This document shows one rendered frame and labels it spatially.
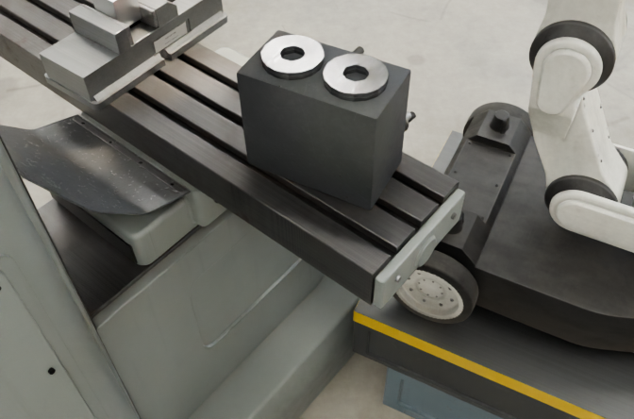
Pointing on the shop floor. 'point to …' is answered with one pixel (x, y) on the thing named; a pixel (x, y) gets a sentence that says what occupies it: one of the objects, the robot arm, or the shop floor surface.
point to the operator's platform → (489, 363)
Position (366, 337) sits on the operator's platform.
